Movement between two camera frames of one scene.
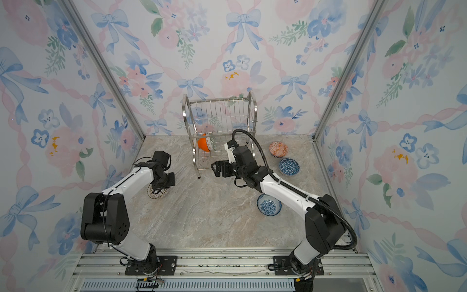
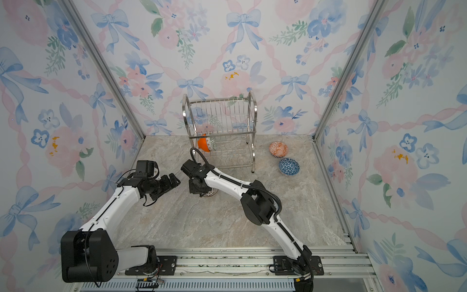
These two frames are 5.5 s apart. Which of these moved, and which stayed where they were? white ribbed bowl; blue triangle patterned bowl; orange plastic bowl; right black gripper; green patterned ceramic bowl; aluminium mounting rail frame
Moved: right black gripper; white ribbed bowl
Stayed: aluminium mounting rail frame; orange plastic bowl; blue triangle patterned bowl; green patterned ceramic bowl
